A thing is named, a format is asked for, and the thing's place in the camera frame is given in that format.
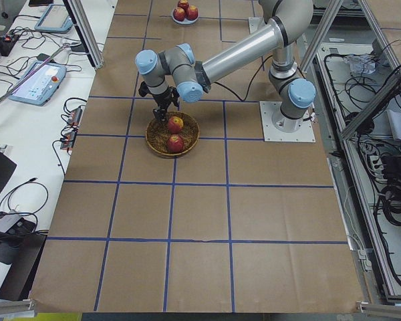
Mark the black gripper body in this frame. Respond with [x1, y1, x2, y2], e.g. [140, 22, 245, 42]
[138, 82, 180, 112]

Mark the red yellow apple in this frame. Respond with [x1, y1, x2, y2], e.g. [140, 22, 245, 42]
[167, 116, 184, 134]

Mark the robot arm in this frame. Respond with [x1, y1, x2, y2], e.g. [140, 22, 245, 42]
[135, 1, 316, 133]

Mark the woven wicker basket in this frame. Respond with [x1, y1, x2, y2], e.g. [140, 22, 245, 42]
[145, 112, 200, 158]

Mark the red apple in basket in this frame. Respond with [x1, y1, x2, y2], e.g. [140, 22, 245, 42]
[166, 134, 184, 153]

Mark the light blue plate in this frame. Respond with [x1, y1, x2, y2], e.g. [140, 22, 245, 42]
[170, 7, 199, 25]

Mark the red apple on plate front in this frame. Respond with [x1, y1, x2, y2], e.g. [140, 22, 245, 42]
[172, 7, 186, 22]

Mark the red apple on plate back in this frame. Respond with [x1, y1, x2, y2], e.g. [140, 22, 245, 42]
[177, 0, 190, 10]

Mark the teach pendant near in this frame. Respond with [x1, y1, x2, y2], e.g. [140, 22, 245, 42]
[9, 62, 67, 106]

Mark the teach pendant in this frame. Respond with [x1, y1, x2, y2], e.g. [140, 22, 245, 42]
[9, 62, 67, 106]
[34, 4, 73, 33]

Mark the teach pendant far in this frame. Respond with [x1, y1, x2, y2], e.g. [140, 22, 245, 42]
[34, 4, 73, 33]

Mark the reacher grabber stick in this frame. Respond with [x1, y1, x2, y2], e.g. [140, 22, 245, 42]
[0, 43, 70, 104]

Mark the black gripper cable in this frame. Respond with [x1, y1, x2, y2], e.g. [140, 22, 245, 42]
[207, 55, 275, 102]

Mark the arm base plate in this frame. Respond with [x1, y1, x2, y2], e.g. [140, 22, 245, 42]
[259, 101, 315, 143]

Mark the aluminium frame post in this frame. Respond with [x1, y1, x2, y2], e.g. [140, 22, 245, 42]
[63, 0, 104, 70]

